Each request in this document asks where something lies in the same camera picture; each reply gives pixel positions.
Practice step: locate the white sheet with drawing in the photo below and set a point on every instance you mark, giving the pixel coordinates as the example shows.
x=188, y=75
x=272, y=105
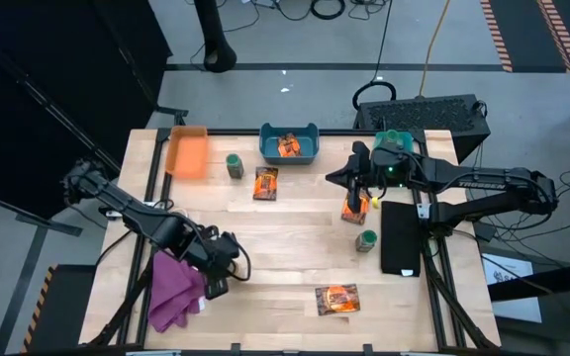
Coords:
x=517, y=306

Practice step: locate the purple cloth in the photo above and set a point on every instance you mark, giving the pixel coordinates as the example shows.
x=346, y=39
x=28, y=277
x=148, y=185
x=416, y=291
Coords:
x=173, y=296

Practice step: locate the black metal beam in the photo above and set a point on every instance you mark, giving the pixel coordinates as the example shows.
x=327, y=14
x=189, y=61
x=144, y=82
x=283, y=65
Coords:
x=552, y=279

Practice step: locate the orange plastic bin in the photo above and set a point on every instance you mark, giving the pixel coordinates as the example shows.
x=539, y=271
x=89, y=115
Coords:
x=186, y=153

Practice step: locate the black hazard-striped floor mat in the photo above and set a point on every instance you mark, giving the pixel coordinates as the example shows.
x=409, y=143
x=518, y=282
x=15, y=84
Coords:
x=527, y=29

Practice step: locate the black perforated computer tower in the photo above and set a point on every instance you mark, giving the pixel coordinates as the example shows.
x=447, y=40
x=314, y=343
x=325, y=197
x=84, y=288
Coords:
x=423, y=116

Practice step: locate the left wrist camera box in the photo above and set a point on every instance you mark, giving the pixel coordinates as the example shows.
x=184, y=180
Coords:
x=217, y=289

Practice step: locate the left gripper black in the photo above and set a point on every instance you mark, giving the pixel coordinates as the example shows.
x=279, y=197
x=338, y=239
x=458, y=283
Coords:
x=213, y=254

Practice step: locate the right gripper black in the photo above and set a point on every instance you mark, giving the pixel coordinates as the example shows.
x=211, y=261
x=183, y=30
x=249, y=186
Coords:
x=361, y=158

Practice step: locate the black curved pole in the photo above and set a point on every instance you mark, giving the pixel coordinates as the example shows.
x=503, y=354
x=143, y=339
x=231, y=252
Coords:
x=213, y=29

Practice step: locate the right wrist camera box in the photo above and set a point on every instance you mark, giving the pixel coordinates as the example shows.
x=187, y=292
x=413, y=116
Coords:
x=389, y=163

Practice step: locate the orange brown spice packet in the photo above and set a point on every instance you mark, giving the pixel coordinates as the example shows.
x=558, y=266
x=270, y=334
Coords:
x=359, y=217
x=337, y=299
x=289, y=147
x=265, y=184

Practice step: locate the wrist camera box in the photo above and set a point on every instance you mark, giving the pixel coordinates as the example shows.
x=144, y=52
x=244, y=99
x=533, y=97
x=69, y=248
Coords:
x=389, y=163
x=217, y=289

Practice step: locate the black yellow-striped floor mat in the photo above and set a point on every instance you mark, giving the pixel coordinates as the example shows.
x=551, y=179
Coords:
x=67, y=311

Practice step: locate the black curtain partition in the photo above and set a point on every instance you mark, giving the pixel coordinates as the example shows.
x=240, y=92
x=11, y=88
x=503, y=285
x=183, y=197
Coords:
x=42, y=74

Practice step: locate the blue-grey plastic bin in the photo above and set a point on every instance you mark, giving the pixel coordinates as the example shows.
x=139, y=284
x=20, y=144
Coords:
x=272, y=136

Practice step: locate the black aluminium table frame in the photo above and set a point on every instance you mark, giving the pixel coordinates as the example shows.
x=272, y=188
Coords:
x=235, y=131

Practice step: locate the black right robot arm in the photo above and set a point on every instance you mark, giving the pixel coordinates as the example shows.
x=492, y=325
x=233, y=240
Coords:
x=483, y=180

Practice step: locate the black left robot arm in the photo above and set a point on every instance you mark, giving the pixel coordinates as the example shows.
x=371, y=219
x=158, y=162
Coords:
x=131, y=210

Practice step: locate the teal plastic bin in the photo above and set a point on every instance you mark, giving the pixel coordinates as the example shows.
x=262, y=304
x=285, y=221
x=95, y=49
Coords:
x=408, y=140

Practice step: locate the green-lid spice jar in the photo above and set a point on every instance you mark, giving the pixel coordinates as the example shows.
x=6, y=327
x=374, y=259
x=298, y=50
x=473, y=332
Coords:
x=234, y=163
x=392, y=138
x=367, y=240

